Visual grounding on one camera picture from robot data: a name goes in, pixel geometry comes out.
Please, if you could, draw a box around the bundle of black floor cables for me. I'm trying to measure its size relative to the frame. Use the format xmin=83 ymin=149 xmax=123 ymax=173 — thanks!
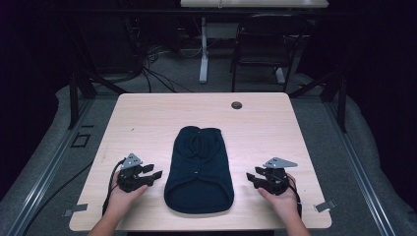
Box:
xmin=139 ymin=44 xmax=195 ymax=94

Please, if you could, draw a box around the left hand-held gripper black cable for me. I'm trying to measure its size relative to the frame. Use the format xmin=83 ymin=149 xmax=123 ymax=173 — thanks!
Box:
xmin=101 ymin=157 xmax=128 ymax=216

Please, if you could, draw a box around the grey tape strip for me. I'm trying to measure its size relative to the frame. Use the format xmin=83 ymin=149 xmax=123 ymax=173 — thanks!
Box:
xmin=313 ymin=200 xmax=337 ymax=213
xmin=62 ymin=203 xmax=89 ymax=218

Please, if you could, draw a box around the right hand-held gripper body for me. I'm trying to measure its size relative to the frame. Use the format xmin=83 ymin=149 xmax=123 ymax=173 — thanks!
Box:
xmin=262 ymin=156 xmax=299 ymax=197

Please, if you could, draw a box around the black chair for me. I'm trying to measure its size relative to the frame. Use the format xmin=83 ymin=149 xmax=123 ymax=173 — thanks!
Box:
xmin=228 ymin=13 xmax=310 ymax=93

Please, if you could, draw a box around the person's right hand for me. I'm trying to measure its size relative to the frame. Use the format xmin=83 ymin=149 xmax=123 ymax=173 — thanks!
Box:
xmin=257 ymin=173 xmax=302 ymax=219

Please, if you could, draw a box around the black metal frame stand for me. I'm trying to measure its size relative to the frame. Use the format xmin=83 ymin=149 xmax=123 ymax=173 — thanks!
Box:
xmin=66 ymin=63 xmax=130 ymax=131
xmin=287 ymin=65 xmax=349 ymax=134

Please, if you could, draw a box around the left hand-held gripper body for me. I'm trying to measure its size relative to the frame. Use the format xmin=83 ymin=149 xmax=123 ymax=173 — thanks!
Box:
xmin=116 ymin=152 xmax=155 ymax=194

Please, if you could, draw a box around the white desk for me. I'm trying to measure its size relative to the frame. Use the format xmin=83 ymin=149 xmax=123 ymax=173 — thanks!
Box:
xmin=179 ymin=0 xmax=330 ymax=86

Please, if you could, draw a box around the person's left hand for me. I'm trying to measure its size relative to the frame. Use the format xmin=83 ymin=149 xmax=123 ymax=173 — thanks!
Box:
xmin=106 ymin=181 xmax=149 ymax=216

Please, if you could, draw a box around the dark navy small garment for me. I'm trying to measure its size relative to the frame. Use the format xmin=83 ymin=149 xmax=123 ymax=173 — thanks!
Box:
xmin=163 ymin=125 xmax=235 ymax=215

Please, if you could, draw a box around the aluminium floor rail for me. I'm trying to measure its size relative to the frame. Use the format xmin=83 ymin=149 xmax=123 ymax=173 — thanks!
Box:
xmin=322 ymin=100 xmax=398 ymax=236
xmin=5 ymin=97 xmax=96 ymax=236

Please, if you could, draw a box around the black floor cable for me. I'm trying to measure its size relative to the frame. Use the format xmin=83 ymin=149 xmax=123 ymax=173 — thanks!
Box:
xmin=22 ymin=159 xmax=95 ymax=236

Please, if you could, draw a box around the hand-held gripper black cable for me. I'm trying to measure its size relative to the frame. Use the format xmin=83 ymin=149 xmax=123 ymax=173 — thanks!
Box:
xmin=286 ymin=176 xmax=303 ymax=218
xmin=101 ymin=157 xmax=128 ymax=216

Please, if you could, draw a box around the right hand-held gripper black cable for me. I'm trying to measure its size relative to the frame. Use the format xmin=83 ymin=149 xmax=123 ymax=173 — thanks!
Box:
xmin=286 ymin=176 xmax=303 ymax=218

